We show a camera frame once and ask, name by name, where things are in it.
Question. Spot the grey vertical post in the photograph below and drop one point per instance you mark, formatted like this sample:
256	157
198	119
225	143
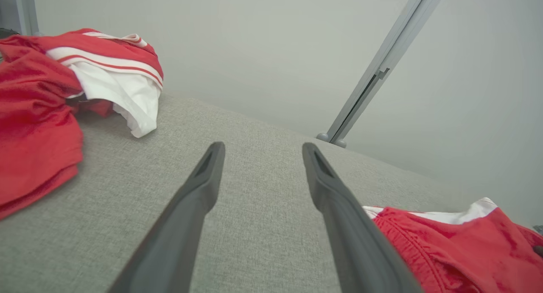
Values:
323	137

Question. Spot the red jersey with white sleeves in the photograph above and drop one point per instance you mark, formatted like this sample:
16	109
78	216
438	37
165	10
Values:
34	115

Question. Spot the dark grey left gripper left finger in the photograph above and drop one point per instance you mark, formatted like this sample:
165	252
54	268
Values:
182	225

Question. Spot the grey metal partition post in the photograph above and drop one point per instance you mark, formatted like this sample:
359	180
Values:
382	64

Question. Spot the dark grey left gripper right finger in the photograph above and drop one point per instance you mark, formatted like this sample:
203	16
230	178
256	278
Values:
352	242

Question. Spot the grey cylindrical post foot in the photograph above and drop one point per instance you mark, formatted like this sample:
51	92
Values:
340	143

